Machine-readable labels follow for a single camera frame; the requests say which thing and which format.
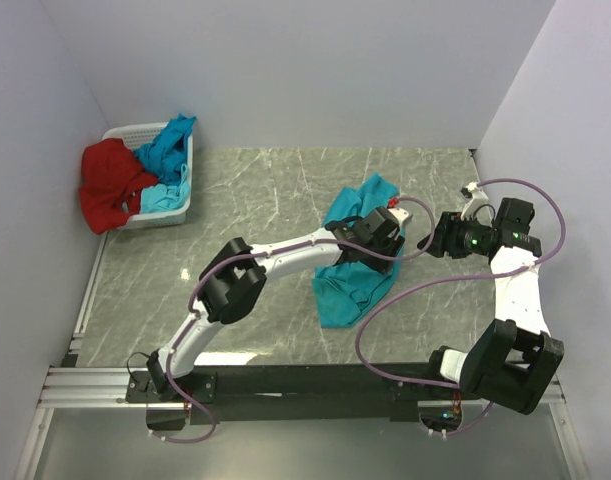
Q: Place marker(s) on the red t shirt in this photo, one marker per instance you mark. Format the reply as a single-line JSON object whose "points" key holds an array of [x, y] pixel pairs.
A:
{"points": [[112, 180]]}

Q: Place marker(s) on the white laundry basket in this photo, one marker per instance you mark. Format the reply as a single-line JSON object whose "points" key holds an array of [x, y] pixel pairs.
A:
{"points": [[133, 137]]}

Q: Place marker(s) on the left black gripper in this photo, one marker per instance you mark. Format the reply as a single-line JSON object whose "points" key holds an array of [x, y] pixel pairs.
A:
{"points": [[394, 246]]}

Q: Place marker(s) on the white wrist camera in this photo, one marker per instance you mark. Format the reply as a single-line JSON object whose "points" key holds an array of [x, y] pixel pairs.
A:
{"points": [[402, 216], [477, 199]]}

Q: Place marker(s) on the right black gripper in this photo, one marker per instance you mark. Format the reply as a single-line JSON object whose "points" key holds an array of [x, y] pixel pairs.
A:
{"points": [[447, 234]]}

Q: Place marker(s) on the aluminium rail frame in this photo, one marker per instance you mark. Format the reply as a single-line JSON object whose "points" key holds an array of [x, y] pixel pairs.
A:
{"points": [[85, 430]]}

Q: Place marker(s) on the teal t shirt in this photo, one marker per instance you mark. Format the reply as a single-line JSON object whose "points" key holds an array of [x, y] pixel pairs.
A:
{"points": [[166, 157], [344, 294]]}

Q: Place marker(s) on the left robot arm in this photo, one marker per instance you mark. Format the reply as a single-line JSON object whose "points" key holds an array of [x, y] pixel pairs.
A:
{"points": [[231, 285]]}

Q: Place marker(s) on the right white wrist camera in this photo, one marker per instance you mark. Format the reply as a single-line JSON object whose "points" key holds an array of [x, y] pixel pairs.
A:
{"points": [[477, 199]]}

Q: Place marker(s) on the black mounting beam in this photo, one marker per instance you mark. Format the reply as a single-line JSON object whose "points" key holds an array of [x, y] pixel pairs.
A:
{"points": [[288, 392]]}

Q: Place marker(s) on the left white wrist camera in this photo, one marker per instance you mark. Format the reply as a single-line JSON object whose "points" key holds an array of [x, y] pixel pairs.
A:
{"points": [[402, 216]]}

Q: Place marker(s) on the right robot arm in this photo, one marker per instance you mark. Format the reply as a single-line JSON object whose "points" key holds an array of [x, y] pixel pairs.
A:
{"points": [[514, 360]]}

